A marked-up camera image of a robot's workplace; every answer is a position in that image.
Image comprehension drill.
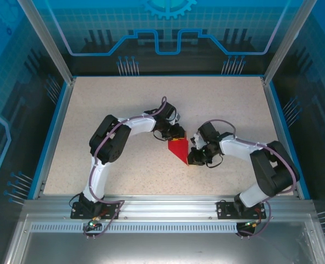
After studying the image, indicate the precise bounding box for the red paper sheet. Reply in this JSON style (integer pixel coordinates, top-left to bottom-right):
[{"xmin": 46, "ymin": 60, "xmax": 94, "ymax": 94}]
[{"xmin": 167, "ymin": 136, "xmax": 191, "ymax": 167}]

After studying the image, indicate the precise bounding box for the grey metal sheet panel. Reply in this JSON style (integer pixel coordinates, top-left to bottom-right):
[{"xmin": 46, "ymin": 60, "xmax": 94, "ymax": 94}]
[{"xmin": 2, "ymin": 213, "xmax": 325, "ymax": 264}]

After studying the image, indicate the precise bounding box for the blue table edge strip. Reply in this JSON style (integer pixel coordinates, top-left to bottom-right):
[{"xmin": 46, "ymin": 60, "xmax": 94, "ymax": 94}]
[
  {"xmin": 26, "ymin": 81, "xmax": 67, "ymax": 200},
  {"xmin": 268, "ymin": 81, "xmax": 312, "ymax": 200},
  {"xmin": 71, "ymin": 73, "xmax": 265, "ymax": 78}
]

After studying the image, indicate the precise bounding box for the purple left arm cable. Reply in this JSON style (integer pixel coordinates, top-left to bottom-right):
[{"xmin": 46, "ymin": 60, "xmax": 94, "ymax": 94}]
[{"xmin": 82, "ymin": 95, "xmax": 168, "ymax": 240}]

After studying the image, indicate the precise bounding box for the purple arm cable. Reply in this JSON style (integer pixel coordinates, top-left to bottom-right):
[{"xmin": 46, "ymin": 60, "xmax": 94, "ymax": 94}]
[
  {"xmin": 203, "ymin": 119, "xmax": 300, "ymax": 237},
  {"xmin": 82, "ymin": 95, "xmax": 168, "ymax": 240}
]

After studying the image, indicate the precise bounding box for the aluminium mounting rail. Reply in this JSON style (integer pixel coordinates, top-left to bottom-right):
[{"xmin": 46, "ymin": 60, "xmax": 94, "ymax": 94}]
[{"xmin": 23, "ymin": 194, "xmax": 316, "ymax": 221}]

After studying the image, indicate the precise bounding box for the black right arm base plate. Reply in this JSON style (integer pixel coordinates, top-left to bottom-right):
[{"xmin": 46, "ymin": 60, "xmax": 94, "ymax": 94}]
[{"xmin": 216, "ymin": 200, "xmax": 267, "ymax": 220}]

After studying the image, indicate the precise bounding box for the aluminium side rail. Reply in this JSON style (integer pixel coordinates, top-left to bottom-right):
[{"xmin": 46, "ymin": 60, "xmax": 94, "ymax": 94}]
[
  {"xmin": 31, "ymin": 78, "xmax": 77, "ymax": 200},
  {"xmin": 261, "ymin": 76, "xmax": 304, "ymax": 200}
]

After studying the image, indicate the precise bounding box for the slotted grey cable duct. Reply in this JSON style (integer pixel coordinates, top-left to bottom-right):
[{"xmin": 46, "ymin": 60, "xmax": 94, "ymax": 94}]
[{"xmin": 30, "ymin": 223, "xmax": 241, "ymax": 234}]

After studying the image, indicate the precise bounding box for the cable connector with green light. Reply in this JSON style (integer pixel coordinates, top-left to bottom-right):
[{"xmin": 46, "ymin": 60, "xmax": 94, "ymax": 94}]
[
  {"xmin": 244, "ymin": 219, "xmax": 263, "ymax": 229},
  {"xmin": 87, "ymin": 216, "xmax": 102, "ymax": 229}
]

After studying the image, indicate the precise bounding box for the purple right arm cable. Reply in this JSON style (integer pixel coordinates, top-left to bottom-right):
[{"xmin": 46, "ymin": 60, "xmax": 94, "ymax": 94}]
[{"xmin": 203, "ymin": 119, "xmax": 300, "ymax": 237}]

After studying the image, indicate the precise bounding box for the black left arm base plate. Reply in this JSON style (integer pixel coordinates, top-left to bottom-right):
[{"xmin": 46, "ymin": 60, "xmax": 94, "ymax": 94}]
[{"xmin": 70, "ymin": 201, "xmax": 122, "ymax": 220}]

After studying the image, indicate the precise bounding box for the aluminium frame post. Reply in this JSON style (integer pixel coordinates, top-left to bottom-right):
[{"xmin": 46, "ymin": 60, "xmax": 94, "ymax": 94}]
[
  {"xmin": 16, "ymin": 0, "xmax": 77, "ymax": 85},
  {"xmin": 262, "ymin": 0, "xmax": 318, "ymax": 85}
]

